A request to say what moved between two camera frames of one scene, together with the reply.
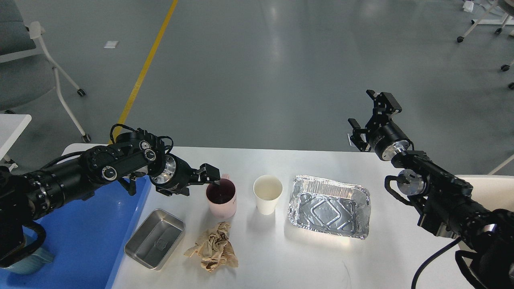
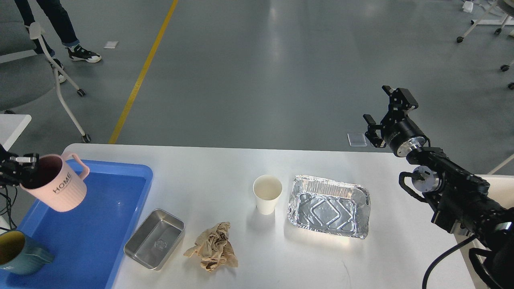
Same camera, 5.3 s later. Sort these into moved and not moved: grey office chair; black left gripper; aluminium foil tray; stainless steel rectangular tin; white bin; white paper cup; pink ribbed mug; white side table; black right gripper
Moved: black left gripper; pink ribbed mug; black right gripper
Not moved: stainless steel rectangular tin; white side table; white paper cup; grey office chair; aluminium foil tray; white bin
